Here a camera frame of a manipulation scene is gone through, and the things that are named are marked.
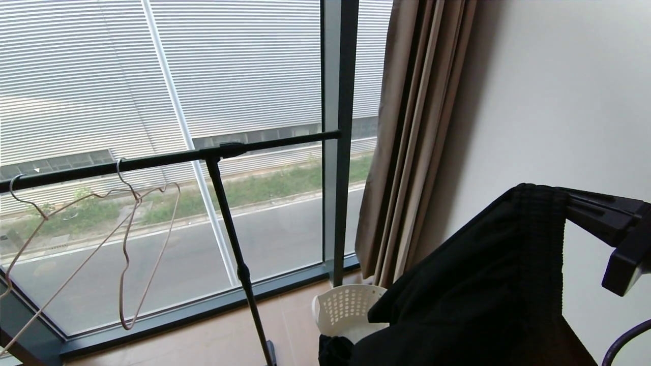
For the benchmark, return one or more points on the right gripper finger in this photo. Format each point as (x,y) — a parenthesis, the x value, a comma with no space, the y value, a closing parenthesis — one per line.
(610,203)
(602,229)

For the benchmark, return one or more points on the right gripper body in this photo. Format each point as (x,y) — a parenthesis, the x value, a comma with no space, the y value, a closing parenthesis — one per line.
(630,254)

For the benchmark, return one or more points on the black garment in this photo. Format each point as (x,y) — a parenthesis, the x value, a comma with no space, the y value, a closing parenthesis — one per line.
(333,353)

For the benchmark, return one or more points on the pink clothes hanger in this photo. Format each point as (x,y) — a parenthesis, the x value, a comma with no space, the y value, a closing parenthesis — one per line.
(30,206)
(123,264)

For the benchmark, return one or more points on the white laundry basket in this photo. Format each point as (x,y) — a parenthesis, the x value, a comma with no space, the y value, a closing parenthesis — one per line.
(341,310)

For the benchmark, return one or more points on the black clothes rack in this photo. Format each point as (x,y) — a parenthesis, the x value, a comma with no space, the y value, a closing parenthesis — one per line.
(152,161)

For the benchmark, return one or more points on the brown curtain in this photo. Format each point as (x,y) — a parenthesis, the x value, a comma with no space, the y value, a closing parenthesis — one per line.
(407,152)

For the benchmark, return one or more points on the window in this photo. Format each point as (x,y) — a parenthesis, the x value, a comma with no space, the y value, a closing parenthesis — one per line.
(335,76)

